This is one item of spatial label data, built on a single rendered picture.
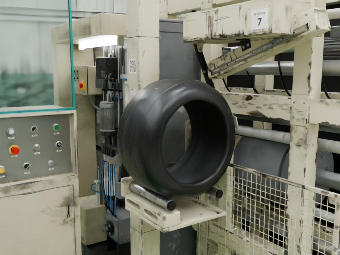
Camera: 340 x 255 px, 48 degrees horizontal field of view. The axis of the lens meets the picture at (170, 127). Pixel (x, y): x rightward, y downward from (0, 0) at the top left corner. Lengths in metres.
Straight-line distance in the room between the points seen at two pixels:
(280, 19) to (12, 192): 1.55
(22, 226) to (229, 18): 1.50
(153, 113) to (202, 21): 0.60
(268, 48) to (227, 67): 0.27
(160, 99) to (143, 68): 0.38
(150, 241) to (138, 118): 0.81
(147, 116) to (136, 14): 0.60
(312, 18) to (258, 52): 0.30
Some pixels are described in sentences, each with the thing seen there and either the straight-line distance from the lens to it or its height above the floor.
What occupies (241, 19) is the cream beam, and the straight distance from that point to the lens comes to 1.74.
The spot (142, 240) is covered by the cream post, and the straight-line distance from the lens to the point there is 2.13.
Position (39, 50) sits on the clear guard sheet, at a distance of 2.14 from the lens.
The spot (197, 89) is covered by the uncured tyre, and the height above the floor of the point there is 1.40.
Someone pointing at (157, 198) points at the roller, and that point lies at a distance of 1.75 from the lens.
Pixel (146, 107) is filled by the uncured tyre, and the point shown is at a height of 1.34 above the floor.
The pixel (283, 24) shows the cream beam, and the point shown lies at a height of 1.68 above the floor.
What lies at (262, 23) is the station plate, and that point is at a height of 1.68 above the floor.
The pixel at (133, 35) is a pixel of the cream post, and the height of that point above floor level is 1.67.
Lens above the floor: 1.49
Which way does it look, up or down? 9 degrees down
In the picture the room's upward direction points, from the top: straight up
